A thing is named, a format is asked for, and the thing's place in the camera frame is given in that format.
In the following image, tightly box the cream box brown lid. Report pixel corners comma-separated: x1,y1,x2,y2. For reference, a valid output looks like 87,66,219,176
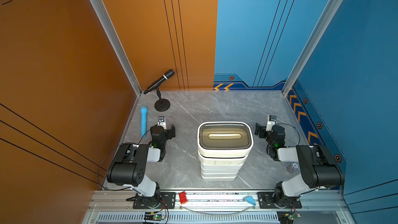
198,152,248,166
197,121,254,159

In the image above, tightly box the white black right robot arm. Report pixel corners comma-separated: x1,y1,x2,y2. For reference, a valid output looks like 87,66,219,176
255,123,345,209

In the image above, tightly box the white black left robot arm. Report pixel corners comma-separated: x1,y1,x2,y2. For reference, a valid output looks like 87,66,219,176
107,125,176,209

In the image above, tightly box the black microphone on stand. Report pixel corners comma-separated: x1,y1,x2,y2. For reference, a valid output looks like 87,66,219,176
142,69,175,113

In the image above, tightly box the blue toy microphone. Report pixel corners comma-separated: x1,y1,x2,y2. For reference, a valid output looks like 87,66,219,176
140,106,148,138

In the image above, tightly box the small round metal disc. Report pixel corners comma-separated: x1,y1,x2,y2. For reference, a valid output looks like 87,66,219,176
287,162,300,174

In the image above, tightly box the left circuit board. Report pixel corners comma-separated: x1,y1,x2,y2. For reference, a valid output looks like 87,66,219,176
143,212,167,224

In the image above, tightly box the circuit board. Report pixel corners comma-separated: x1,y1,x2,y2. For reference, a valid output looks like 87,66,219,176
143,212,167,224
277,212,302,224

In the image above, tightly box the right circuit board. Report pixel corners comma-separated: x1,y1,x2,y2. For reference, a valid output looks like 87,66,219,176
277,212,302,224

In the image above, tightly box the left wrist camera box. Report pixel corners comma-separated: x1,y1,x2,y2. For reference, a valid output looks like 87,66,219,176
157,116,167,130

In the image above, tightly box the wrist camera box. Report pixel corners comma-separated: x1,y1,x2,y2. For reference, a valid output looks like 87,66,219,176
266,115,277,132
157,116,167,130

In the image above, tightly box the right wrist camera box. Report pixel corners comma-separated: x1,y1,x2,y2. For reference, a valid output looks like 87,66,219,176
266,115,277,132

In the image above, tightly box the red block on rail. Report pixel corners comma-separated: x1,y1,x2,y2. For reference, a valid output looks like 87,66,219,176
178,191,188,205

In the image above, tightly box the blue triangular piece on rail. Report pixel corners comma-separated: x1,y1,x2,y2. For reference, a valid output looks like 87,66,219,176
243,196,257,206

